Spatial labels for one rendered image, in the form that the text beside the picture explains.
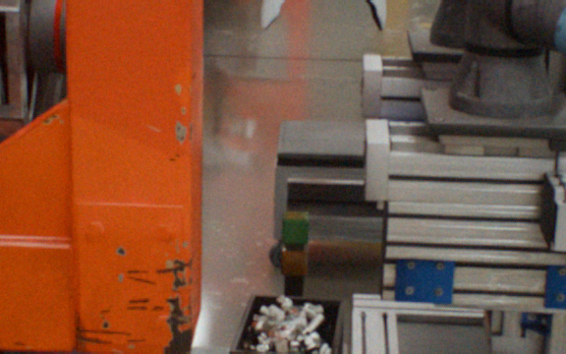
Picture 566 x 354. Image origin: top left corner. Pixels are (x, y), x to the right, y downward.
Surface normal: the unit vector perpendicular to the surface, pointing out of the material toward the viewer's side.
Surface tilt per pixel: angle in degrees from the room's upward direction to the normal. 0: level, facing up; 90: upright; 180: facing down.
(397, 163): 90
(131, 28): 90
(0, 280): 90
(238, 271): 0
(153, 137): 90
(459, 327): 0
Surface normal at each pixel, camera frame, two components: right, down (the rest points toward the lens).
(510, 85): 0.00, 0.00
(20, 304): -0.04, 0.29
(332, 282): 0.02, -0.96
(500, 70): -0.22, -0.02
